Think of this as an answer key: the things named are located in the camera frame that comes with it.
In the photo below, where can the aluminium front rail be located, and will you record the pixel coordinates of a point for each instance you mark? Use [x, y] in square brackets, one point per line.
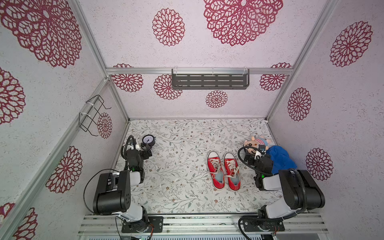
[201, 224]

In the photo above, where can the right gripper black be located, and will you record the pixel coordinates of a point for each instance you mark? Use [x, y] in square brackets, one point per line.
[258, 152]

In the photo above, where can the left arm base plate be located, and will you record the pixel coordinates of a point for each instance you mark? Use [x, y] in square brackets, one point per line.
[146, 225]

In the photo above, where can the plush doll head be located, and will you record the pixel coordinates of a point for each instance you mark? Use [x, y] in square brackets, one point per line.
[261, 143]

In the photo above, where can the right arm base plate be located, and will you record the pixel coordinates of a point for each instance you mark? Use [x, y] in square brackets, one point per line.
[255, 224]

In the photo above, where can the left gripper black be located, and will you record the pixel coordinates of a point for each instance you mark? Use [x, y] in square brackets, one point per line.
[144, 153]

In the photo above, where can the grey wall shelf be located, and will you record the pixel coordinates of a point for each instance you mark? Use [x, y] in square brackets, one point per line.
[181, 81]

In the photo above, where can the red canvas sneaker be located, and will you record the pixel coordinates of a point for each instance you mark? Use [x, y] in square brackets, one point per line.
[232, 171]
[215, 169]

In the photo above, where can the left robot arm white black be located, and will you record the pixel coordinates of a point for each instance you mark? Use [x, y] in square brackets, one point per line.
[113, 192]

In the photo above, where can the black pressure gauge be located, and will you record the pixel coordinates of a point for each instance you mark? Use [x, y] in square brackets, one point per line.
[148, 141]

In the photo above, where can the blue cap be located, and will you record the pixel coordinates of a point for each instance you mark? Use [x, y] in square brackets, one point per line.
[281, 159]

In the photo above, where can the black wire wall rack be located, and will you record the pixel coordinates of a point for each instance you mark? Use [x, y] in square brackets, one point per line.
[96, 121]

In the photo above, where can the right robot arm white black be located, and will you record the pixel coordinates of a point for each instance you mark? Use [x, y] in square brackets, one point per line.
[300, 193]

